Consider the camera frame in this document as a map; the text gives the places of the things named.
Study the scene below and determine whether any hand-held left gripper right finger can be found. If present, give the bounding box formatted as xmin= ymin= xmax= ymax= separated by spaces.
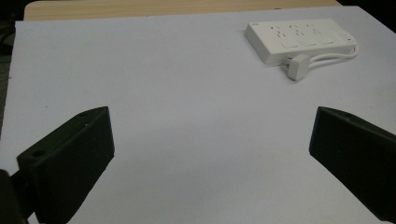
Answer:
xmin=308 ymin=105 xmax=396 ymax=224

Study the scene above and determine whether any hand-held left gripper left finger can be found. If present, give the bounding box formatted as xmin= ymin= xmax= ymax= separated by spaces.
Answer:
xmin=16 ymin=105 xmax=116 ymax=224

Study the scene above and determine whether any white power plug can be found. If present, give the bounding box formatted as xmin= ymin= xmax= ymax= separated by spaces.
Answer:
xmin=282 ymin=53 xmax=312 ymax=82

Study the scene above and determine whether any white power strip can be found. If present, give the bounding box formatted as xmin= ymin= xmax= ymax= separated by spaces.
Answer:
xmin=243 ymin=18 xmax=357 ymax=66

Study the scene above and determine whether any white table mat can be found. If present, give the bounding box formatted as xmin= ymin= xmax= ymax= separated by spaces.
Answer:
xmin=0 ymin=5 xmax=396 ymax=224

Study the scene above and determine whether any white power cable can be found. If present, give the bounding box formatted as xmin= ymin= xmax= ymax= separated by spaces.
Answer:
xmin=306 ymin=43 xmax=360 ymax=68

